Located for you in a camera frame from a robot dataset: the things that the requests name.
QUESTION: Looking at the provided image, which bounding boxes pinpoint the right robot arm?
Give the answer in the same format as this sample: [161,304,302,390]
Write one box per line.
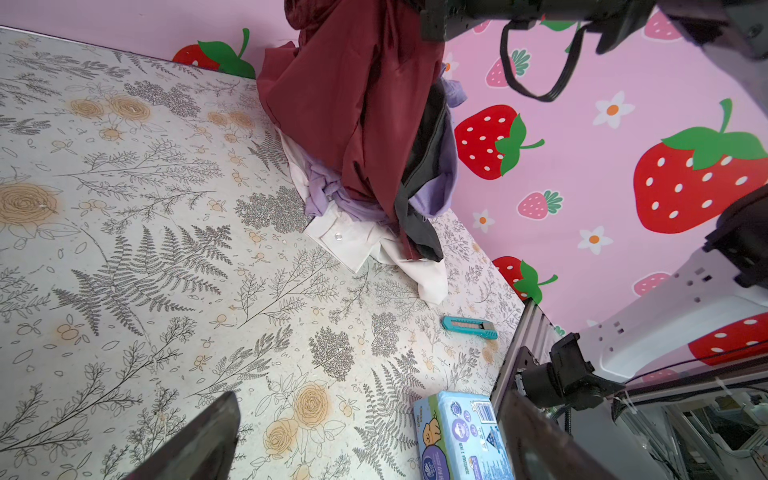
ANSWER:
[421,1,767,440]

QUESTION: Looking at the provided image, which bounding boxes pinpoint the lavender cloth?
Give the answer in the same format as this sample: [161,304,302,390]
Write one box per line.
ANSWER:
[302,78,467,225]

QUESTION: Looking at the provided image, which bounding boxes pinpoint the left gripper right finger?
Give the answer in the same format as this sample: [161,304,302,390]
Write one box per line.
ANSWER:
[497,391,616,480]

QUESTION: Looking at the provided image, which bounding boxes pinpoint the aluminium front rail frame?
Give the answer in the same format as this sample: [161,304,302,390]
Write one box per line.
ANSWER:
[490,299,561,420]

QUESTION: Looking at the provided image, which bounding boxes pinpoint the maroon cloth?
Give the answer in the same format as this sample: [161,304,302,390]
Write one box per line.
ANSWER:
[257,0,444,262]

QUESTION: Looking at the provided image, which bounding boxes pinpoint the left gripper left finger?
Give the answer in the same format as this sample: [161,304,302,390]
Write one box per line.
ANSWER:
[125,391,241,480]

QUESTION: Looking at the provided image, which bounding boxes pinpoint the white cloth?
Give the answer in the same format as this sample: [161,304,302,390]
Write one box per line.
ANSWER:
[279,133,448,305]

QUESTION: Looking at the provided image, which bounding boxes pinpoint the dark grey cloth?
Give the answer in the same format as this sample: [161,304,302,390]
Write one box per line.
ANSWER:
[394,81,457,262]

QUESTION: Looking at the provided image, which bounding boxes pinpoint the blue wet wipes pack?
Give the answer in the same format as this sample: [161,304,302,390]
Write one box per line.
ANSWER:
[413,391,515,480]

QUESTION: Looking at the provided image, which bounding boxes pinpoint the teal utility knife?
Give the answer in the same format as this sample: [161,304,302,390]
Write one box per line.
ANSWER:
[441,316,498,340]

